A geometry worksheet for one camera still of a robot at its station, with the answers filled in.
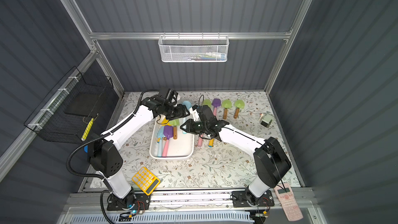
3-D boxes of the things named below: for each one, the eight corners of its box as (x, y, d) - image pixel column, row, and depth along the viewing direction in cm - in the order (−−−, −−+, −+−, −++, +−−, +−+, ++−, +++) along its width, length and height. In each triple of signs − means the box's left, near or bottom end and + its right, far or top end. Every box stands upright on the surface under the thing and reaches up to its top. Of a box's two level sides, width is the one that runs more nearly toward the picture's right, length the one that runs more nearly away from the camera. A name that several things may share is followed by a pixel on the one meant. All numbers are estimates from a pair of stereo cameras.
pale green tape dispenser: (258, 123, 105) (260, 118, 100) (264, 116, 108) (267, 111, 104) (266, 129, 102) (269, 124, 97) (272, 122, 105) (275, 117, 101)
